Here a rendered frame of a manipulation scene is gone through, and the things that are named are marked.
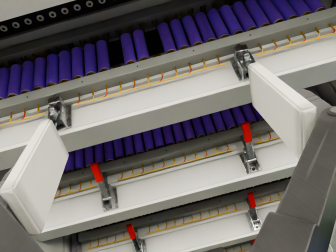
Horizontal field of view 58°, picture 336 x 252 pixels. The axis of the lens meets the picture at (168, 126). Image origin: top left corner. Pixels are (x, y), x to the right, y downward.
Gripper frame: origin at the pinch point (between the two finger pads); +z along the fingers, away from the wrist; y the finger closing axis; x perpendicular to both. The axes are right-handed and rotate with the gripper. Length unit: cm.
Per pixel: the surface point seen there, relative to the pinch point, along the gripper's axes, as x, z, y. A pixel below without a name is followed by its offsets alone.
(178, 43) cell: -2.7, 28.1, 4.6
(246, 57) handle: -5.2, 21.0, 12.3
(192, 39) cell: -2.7, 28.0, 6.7
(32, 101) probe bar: -4.2, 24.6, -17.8
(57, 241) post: -38, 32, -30
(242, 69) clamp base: -6.3, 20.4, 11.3
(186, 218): -45, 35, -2
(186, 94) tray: -8.2, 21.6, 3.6
